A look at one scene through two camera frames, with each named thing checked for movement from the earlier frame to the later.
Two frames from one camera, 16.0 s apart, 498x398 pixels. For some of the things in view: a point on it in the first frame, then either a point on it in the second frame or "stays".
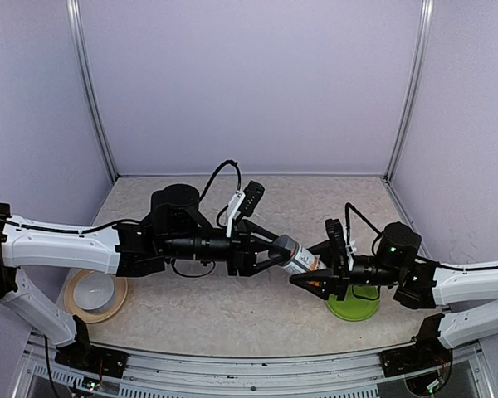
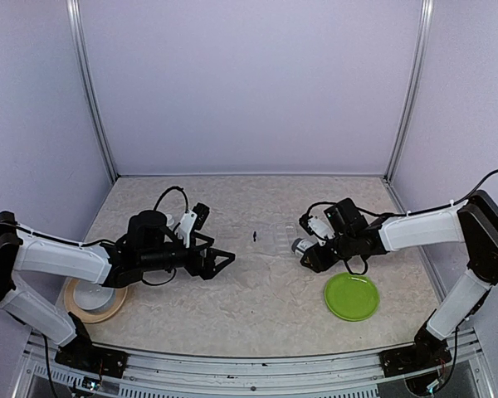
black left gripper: [241, 255] -> [195, 268]
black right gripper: [337, 278] -> [320, 262]
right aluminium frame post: [417, 88] stays
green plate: [360, 302] stays
